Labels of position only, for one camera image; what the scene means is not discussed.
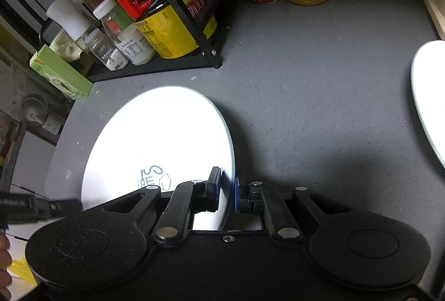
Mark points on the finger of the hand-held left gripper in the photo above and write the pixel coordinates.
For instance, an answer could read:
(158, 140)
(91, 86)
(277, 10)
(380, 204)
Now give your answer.
(66, 207)

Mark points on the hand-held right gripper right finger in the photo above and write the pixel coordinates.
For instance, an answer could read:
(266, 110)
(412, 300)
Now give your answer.
(238, 196)

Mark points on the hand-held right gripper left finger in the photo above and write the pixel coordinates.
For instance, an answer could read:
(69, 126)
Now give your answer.
(216, 189)

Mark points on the deep white plate script print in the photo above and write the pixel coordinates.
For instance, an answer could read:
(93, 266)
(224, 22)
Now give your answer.
(156, 148)

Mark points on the person's left hand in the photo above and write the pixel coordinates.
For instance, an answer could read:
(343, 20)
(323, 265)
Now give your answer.
(3, 261)

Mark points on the small white desk fan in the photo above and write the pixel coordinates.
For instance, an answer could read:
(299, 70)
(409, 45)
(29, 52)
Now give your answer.
(33, 111)

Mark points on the green carton box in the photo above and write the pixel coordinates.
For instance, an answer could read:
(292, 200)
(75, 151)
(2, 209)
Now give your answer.
(61, 76)

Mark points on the black metal shelf rack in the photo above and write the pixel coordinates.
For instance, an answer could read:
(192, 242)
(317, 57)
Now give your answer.
(205, 29)

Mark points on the small clear spice jar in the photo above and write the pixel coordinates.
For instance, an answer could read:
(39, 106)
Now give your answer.
(102, 52)

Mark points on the crumpled white cloth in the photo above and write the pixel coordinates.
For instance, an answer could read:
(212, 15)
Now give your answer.
(66, 45)

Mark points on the white plastic jar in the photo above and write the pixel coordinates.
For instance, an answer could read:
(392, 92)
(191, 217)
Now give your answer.
(135, 45)

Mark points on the white cap green jar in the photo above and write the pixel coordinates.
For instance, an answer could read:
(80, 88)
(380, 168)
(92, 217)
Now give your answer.
(113, 17)

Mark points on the small white plate cutlery print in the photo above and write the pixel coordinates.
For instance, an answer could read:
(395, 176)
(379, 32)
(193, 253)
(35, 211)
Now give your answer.
(429, 102)

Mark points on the cream kettle base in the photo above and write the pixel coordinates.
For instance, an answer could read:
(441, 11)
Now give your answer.
(434, 10)

